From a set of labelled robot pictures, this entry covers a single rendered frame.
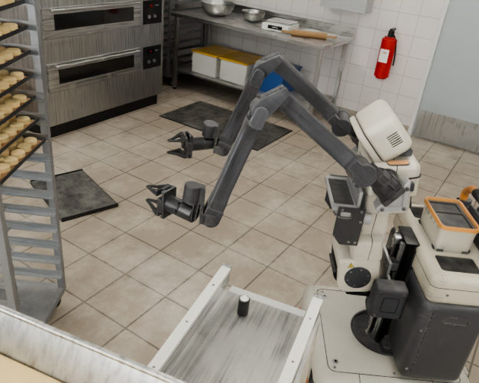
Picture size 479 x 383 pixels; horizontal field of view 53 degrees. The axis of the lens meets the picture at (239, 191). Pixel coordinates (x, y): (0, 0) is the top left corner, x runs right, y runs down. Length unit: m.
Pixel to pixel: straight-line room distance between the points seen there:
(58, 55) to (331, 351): 3.27
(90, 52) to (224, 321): 3.56
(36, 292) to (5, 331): 1.84
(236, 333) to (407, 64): 4.38
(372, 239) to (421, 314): 0.32
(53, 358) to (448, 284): 1.44
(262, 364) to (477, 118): 4.42
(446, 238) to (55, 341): 1.53
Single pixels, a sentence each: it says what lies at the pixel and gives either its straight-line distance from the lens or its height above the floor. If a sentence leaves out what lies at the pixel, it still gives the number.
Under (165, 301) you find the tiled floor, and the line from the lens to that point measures 2.70.
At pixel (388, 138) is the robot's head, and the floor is 1.24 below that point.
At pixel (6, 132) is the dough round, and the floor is 1.06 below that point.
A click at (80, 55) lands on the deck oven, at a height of 0.68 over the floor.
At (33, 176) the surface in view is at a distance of 2.29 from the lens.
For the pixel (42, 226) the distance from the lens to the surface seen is 2.41.
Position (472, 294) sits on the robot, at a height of 0.75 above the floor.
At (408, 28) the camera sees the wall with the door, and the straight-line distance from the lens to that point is 5.37.
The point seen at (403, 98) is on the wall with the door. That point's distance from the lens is 5.48.
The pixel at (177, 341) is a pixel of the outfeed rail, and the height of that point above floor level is 0.90.
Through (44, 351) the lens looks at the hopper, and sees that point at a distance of 0.73.
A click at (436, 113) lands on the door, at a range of 5.47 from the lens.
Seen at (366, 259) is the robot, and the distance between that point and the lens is 1.93.
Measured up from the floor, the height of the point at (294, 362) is 0.90.
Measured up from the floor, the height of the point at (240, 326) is 0.84.
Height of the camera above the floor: 1.82
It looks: 29 degrees down
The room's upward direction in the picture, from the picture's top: 6 degrees clockwise
